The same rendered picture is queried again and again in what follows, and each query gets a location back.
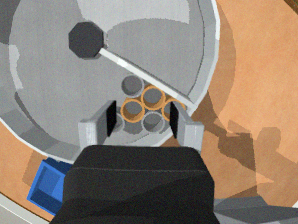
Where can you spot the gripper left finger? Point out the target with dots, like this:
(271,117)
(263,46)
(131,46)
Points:
(95,130)

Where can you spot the bronze bushing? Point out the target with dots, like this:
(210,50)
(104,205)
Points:
(169,98)
(132,117)
(152,106)

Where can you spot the grey metal sleeve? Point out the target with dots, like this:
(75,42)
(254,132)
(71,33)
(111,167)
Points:
(153,128)
(127,93)
(119,128)

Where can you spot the blue tray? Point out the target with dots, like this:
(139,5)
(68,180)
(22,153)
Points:
(47,187)

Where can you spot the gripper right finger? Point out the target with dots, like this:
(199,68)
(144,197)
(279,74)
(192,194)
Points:
(187,132)

